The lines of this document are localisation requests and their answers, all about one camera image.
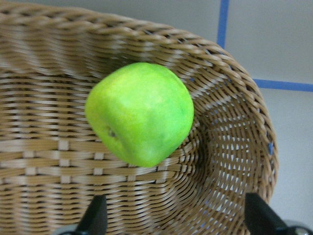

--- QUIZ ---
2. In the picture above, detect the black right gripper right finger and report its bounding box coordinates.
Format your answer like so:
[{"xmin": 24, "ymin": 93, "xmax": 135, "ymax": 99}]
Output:
[{"xmin": 244, "ymin": 193, "xmax": 288, "ymax": 235}]

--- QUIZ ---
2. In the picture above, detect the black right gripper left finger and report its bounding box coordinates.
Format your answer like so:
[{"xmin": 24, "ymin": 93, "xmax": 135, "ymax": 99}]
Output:
[{"xmin": 75, "ymin": 195, "xmax": 108, "ymax": 235}]

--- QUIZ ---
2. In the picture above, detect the green apple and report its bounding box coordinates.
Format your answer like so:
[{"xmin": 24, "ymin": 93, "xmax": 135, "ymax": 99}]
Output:
[{"xmin": 85, "ymin": 62, "xmax": 194, "ymax": 167}]

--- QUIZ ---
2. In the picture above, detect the woven wicker basket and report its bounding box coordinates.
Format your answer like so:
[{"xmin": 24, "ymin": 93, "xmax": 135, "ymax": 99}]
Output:
[{"xmin": 0, "ymin": 0, "xmax": 278, "ymax": 235}]

